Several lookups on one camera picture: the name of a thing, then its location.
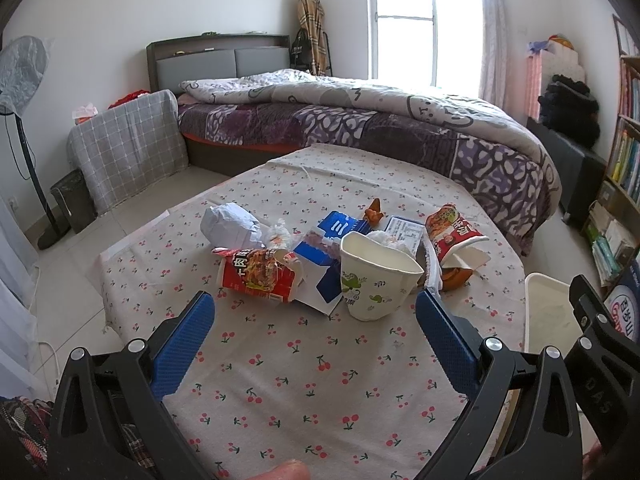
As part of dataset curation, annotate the orange peel piece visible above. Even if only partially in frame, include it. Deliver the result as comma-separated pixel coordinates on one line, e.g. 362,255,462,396
363,198,384,228
442,268,474,292

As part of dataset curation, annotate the standing fan with cover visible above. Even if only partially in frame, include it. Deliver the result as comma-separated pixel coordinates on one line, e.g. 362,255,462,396
1,36,70,250

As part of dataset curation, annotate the upper Ganten water carton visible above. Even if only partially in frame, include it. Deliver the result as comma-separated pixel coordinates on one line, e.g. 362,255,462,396
604,259,640,342

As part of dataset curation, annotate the blue carton box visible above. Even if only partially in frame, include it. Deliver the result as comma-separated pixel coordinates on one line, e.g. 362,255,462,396
294,211,372,315

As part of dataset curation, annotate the black storage bench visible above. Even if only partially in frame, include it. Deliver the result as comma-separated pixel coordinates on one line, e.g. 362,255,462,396
526,117,605,230

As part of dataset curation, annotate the small black trash bin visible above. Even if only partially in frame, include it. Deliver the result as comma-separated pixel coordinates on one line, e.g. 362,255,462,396
50,169,98,234

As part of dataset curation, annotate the white plastic waste bin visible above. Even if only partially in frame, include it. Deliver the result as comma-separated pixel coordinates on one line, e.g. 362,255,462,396
524,273,582,358

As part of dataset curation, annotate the black clothes pile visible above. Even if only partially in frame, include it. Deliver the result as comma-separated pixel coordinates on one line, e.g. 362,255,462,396
538,74,600,150

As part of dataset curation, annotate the white label blue box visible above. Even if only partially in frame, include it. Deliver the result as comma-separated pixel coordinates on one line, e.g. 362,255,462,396
384,216,425,257

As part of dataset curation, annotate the white paper cup green print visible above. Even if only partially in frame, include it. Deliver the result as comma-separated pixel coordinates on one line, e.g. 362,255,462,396
340,232,424,322

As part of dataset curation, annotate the plaid coat on rack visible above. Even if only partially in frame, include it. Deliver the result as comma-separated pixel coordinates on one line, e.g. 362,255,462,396
297,0,330,76

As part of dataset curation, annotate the wooden bookshelf with books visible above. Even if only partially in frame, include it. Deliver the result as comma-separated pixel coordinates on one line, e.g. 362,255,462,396
584,16,639,292

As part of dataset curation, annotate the cherry print tablecloth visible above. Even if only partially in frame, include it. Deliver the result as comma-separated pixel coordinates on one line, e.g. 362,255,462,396
96,144,526,479

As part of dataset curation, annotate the window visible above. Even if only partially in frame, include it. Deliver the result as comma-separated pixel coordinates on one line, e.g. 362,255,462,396
370,0,484,96

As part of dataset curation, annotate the grey checked covered chair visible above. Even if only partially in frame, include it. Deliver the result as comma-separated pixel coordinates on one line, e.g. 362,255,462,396
67,90,189,214

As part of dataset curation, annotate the bed with grey headboard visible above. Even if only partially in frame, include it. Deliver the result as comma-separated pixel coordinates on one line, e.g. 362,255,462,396
145,32,562,256

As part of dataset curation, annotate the sheer curtain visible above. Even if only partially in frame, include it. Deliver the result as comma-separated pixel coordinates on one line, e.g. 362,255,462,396
480,0,509,108

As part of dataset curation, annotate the white patterned duvet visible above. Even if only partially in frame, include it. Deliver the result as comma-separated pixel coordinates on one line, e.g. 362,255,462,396
179,68,562,209

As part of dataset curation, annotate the person's left hand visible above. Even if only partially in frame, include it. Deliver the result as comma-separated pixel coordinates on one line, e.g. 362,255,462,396
248,460,311,480

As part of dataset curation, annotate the white tissue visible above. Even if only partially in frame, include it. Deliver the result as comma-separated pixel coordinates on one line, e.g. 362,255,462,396
262,219,294,252

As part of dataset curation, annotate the pink folded mat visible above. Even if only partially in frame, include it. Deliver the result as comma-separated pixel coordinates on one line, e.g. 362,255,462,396
525,40,586,120

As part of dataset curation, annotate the torn red noodle cup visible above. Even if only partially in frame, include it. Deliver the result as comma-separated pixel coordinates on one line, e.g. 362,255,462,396
425,204,490,271

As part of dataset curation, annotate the black handbag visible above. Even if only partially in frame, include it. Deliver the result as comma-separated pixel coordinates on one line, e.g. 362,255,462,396
290,28,312,70

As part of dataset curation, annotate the red instant noodle cup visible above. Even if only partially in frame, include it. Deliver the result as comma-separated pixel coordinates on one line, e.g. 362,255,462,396
213,248,305,304

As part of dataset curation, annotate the person's right hand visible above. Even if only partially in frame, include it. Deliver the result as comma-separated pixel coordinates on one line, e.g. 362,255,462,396
582,441,604,480

